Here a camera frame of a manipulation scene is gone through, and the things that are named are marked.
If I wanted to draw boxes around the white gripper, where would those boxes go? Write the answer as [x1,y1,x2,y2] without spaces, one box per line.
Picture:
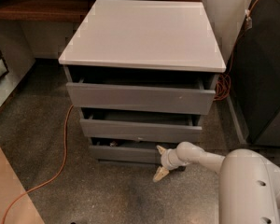
[153,146,181,182]

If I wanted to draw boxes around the grey bottom drawer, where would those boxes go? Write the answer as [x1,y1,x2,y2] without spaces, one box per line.
[89,137,178,166]

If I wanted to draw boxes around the grey drawer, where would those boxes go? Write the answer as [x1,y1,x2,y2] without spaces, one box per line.
[66,82,215,115]
[80,109,202,143]
[89,137,178,166]

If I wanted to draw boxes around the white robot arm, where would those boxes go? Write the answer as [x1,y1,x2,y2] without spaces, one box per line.
[153,142,280,224]

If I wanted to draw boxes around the grey top drawer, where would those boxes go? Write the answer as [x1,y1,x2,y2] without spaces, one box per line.
[66,82,215,115]

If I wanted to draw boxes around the grey middle drawer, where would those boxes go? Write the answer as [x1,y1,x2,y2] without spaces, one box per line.
[80,109,202,143]

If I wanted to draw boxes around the grey drawer cabinet white top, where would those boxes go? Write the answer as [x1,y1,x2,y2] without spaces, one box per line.
[58,0,227,172]

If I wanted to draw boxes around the copper red can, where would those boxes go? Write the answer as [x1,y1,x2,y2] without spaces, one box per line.
[109,140,119,147]

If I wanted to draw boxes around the dark grey side cabinet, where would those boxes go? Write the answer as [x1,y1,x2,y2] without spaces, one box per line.
[228,0,280,147]

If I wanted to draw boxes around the dark wooden shelf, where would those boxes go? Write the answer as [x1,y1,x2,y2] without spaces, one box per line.
[0,0,202,24]

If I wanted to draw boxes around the orange coiled cable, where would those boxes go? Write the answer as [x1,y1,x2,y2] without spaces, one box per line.
[212,0,280,102]

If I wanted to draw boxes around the orange extension cable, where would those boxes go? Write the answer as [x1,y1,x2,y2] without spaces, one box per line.
[1,105,75,224]

